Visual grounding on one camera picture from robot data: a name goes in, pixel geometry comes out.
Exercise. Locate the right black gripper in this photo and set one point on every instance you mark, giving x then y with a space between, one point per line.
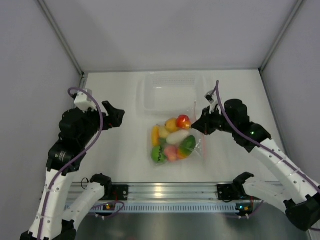
200 124

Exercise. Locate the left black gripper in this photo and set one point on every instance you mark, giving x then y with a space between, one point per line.
114 118

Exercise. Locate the pale yellow fake pear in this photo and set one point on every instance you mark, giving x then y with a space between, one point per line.
163 132

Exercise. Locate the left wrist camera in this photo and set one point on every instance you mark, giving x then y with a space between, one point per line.
83 102

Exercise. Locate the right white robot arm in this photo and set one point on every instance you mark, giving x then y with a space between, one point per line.
298 197

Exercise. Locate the red fake apple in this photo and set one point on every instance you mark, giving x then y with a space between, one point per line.
183 122

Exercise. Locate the clear plastic perforated bin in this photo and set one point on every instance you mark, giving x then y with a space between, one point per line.
164 93

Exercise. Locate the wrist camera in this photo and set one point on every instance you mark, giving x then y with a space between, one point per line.
211 96
83 102

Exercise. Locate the clear zip top bag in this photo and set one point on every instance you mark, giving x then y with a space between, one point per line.
199 153

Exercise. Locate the yellow fake banana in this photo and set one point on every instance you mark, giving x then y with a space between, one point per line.
155 135

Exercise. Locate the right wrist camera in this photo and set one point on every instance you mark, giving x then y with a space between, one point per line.
211 96

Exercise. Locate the orange fake mango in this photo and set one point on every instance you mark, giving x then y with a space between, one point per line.
183 153

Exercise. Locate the green fake avocado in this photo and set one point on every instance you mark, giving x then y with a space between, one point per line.
189 143

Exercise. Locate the pink fake peach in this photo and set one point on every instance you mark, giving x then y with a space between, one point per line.
171 152

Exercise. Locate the white slotted cable duct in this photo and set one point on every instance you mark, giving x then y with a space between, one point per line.
187 207

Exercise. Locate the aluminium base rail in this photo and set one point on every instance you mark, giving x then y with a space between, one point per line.
165 192

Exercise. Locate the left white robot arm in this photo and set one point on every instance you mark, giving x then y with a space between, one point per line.
77 129

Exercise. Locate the orange fake fruit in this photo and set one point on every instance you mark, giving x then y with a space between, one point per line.
171 125

